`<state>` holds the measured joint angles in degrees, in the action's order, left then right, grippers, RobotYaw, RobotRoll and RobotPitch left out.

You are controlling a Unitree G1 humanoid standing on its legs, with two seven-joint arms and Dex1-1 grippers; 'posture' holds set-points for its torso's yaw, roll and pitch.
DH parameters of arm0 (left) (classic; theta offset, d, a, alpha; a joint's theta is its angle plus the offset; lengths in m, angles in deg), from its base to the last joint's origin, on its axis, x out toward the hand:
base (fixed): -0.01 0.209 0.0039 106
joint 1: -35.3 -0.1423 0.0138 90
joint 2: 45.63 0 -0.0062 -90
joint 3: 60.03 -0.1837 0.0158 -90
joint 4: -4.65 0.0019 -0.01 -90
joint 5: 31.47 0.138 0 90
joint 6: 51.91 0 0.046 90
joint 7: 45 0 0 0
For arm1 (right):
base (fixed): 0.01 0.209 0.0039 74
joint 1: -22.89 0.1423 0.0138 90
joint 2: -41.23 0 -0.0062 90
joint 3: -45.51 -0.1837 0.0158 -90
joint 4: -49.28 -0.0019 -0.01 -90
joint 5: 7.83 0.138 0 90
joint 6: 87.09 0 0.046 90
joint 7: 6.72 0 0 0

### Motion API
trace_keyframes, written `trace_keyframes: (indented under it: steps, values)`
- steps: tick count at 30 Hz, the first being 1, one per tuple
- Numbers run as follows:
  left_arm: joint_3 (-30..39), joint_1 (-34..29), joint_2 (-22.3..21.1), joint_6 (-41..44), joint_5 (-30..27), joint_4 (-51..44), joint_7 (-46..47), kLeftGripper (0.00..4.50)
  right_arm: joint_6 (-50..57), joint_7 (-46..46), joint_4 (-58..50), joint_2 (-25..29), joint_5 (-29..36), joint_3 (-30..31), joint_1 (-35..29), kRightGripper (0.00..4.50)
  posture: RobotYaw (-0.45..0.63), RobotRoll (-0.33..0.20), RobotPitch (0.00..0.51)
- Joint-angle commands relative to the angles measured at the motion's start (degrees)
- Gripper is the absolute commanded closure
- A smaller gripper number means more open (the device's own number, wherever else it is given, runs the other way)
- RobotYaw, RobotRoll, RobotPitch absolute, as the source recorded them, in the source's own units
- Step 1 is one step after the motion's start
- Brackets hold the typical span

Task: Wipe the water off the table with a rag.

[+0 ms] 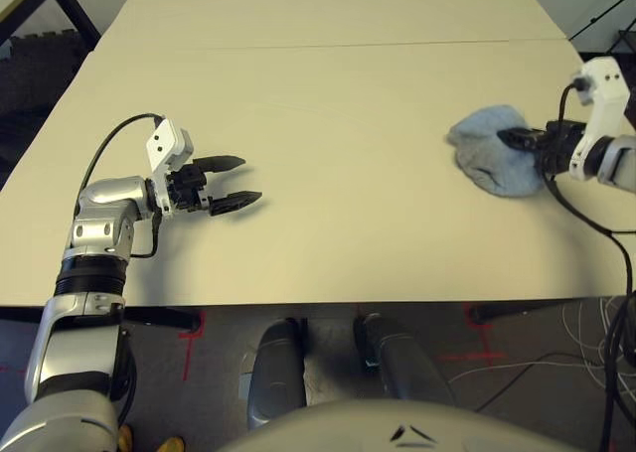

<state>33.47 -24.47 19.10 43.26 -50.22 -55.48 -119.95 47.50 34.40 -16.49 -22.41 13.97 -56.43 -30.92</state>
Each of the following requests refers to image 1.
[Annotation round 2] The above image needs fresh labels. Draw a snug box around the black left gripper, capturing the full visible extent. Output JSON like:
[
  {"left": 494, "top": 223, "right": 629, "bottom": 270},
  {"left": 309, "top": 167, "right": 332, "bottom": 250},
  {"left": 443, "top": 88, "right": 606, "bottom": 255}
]
[{"left": 166, "top": 155, "right": 264, "bottom": 218}]

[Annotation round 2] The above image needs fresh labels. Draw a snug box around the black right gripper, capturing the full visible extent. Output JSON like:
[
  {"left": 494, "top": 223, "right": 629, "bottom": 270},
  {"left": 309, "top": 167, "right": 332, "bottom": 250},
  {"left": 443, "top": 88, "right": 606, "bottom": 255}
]
[{"left": 497, "top": 118, "right": 586, "bottom": 176}]

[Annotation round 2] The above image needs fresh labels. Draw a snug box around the blue fluffy rag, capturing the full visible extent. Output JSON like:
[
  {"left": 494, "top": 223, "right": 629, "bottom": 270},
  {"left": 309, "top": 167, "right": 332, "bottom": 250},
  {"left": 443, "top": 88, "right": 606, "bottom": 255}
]
[{"left": 445, "top": 103, "right": 544, "bottom": 199}]

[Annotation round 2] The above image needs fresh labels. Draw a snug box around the black tripod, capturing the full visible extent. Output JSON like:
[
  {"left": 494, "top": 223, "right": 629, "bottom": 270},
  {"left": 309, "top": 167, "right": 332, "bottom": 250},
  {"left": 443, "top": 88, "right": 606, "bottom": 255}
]
[{"left": 567, "top": 0, "right": 636, "bottom": 44}]

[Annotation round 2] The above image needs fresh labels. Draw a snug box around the black table foot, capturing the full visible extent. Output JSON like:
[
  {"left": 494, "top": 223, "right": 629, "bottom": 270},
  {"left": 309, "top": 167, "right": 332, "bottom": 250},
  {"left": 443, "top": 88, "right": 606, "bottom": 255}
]
[{"left": 469, "top": 298, "right": 602, "bottom": 324}]

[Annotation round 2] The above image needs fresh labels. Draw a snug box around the grey robot left leg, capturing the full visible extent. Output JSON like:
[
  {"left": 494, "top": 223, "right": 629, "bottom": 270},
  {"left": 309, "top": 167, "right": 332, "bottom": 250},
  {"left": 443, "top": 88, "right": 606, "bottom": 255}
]
[{"left": 246, "top": 317, "right": 308, "bottom": 431}]

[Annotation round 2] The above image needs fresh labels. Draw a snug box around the grey robot leg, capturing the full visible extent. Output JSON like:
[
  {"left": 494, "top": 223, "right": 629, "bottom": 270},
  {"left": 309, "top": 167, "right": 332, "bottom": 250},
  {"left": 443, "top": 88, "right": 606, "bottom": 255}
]
[
  {"left": 353, "top": 312, "right": 457, "bottom": 413},
  {"left": 246, "top": 317, "right": 308, "bottom": 431}
]

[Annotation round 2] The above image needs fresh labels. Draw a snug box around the black foam puzzle mat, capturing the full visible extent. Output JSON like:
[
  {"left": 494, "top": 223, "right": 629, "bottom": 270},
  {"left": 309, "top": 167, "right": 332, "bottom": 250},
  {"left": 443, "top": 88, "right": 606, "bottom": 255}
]
[{"left": 0, "top": 33, "right": 98, "bottom": 175}]

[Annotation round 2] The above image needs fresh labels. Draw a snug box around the grey robot right leg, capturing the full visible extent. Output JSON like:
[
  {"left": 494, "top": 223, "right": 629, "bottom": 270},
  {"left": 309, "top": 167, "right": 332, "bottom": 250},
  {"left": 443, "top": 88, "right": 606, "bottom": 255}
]
[{"left": 353, "top": 312, "right": 457, "bottom": 413}]

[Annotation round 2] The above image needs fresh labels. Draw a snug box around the grey robot torso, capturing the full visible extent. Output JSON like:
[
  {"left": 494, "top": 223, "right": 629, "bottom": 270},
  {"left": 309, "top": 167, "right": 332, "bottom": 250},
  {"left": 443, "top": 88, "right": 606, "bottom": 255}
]
[{"left": 216, "top": 396, "right": 605, "bottom": 452}]

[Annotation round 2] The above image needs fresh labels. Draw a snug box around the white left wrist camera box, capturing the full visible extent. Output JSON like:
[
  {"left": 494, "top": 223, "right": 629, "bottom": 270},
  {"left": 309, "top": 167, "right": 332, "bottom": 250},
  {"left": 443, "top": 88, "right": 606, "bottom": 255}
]
[{"left": 145, "top": 117, "right": 195, "bottom": 220}]

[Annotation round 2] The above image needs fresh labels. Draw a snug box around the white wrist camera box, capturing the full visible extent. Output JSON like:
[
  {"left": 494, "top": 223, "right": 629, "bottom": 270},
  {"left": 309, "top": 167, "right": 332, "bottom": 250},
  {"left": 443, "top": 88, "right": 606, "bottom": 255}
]
[
  {"left": 568, "top": 58, "right": 626, "bottom": 181},
  {"left": 145, "top": 117, "right": 195, "bottom": 220}
]

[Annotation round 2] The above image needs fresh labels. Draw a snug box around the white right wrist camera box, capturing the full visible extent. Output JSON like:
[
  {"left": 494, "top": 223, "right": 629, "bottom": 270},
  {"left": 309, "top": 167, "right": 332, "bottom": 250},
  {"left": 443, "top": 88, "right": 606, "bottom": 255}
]
[{"left": 568, "top": 58, "right": 626, "bottom": 181}]

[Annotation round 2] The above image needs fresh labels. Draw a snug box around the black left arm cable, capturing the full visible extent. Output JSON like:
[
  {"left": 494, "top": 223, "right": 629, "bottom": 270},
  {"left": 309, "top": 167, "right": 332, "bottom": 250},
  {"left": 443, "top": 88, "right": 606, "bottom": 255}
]
[{"left": 81, "top": 112, "right": 165, "bottom": 260}]

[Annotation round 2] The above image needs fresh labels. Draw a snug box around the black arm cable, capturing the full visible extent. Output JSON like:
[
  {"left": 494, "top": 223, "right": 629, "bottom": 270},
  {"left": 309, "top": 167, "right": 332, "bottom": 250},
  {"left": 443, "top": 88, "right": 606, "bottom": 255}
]
[
  {"left": 81, "top": 112, "right": 165, "bottom": 260},
  {"left": 544, "top": 81, "right": 636, "bottom": 452}
]

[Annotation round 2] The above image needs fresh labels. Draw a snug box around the white cable bundle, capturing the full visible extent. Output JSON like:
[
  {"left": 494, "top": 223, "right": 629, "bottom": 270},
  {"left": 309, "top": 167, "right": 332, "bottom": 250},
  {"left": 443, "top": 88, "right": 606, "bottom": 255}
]
[{"left": 560, "top": 296, "right": 636, "bottom": 388}]

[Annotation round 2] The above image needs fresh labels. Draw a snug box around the white floor cable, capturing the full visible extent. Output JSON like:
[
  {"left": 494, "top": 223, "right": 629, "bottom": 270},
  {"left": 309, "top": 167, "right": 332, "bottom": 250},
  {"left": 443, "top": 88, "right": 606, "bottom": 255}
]
[{"left": 449, "top": 352, "right": 602, "bottom": 383}]

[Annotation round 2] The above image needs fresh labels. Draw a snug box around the black floor cable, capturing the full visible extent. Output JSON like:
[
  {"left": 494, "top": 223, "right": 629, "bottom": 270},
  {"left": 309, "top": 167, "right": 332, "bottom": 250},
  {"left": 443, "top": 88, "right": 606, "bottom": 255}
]
[{"left": 476, "top": 362, "right": 538, "bottom": 413}]

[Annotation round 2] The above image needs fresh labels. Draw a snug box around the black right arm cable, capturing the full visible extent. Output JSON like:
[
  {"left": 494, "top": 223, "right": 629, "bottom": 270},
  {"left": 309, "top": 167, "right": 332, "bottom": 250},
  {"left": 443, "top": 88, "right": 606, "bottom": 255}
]
[{"left": 544, "top": 81, "right": 636, "bottom": 452}]

